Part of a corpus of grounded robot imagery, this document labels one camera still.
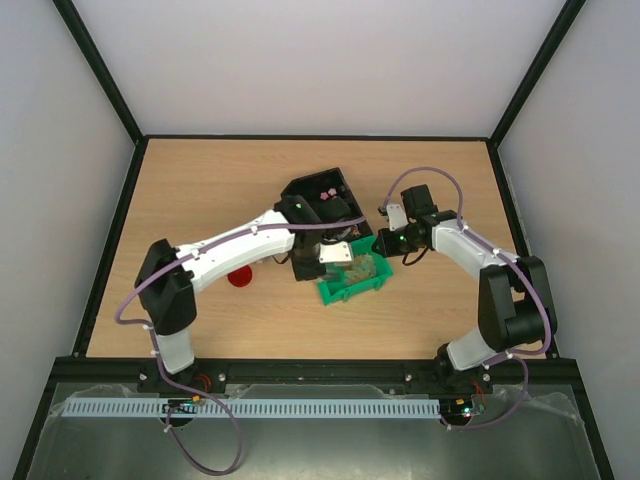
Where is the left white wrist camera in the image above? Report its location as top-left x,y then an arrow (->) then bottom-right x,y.
318,241 -> 353,264

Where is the red jar lid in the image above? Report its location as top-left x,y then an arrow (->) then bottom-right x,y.
227,265 -> 253,288

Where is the metal scoop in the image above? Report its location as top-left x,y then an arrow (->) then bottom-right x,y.
322,262 -> 352,288

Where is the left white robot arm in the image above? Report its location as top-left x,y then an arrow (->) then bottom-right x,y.
131,196 -> 346,374

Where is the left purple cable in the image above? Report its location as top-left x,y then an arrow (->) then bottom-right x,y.
114,215 -> 369,474

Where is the green bin with gummies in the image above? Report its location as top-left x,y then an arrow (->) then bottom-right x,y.
317,236 -> 393,306

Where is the light blue cable duct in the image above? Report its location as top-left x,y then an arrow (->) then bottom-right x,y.
61,398 -> 440,419

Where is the black front mounting rail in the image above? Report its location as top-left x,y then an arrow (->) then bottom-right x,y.
46,356 -> 582,397

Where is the black bin with lollipops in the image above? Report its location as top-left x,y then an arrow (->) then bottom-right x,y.
292,219 -> 375,281

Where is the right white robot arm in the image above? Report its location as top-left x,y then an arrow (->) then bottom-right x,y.
372,184 -> 557,392

